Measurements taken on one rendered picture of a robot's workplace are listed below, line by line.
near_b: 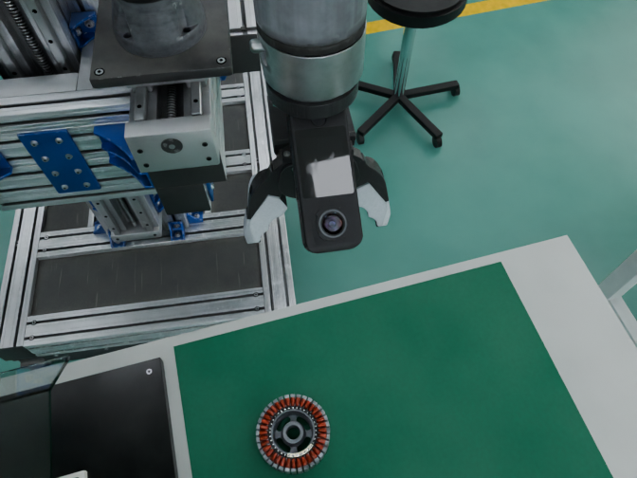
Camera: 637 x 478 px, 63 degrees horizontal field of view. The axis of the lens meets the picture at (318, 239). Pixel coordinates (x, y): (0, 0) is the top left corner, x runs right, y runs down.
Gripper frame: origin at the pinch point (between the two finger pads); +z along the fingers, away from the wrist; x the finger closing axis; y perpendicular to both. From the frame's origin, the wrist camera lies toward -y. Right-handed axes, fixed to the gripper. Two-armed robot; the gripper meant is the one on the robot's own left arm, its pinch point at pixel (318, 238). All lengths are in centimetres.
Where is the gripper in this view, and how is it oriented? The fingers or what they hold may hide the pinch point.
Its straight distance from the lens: 55.0
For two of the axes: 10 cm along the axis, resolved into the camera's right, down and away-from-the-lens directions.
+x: -9.9, 1.3, -0.7
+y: -1.5, -8.3, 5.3
